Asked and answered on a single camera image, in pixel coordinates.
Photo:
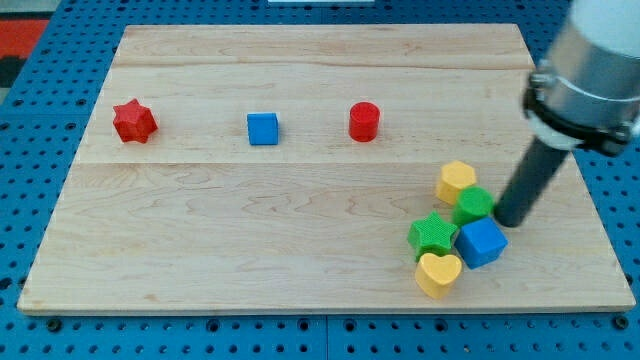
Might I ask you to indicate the yellow heart block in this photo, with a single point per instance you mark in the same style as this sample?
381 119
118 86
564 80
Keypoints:
435 275

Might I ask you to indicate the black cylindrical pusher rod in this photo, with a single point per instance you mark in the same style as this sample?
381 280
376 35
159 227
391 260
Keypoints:
536 169

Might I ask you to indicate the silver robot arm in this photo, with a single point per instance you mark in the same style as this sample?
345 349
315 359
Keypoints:
584 93

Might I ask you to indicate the green cylinder block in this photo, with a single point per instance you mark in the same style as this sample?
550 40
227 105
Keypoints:
473 203

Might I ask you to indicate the yellow hexagon block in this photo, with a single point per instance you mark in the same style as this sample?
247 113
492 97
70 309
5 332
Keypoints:
453 178

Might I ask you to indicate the wooden board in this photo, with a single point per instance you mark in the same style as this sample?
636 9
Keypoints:
196 221

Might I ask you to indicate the red star block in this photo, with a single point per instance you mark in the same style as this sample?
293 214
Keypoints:
134 122

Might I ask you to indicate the blue cube block left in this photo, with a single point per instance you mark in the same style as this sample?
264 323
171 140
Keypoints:
263 129

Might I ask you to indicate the red cylinder block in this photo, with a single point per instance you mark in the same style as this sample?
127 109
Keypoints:
364 118

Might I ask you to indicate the green star block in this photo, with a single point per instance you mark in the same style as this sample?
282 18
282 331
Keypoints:
431 235

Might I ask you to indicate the blue cube block right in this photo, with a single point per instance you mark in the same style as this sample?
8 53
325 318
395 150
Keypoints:
480 242

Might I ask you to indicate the blue cube block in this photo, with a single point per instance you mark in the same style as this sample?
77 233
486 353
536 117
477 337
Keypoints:
263 129
480 242

